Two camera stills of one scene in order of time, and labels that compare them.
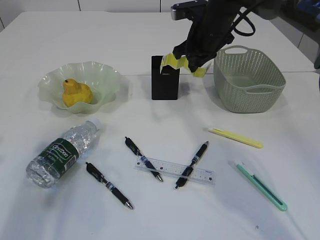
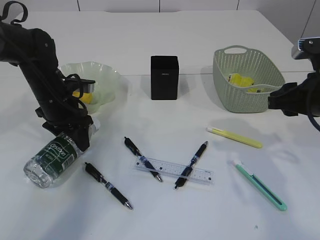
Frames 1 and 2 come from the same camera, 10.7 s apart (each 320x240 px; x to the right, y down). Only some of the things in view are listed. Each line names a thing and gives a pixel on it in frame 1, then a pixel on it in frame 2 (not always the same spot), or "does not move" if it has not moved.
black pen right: x=182 y=179 does not move
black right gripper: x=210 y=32 → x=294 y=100
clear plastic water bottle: x=45 y=170 does not move
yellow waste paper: x=169 y=59 → x=236 y=80
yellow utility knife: x=236 y=137 does not move
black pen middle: x=136 y=149 does not move
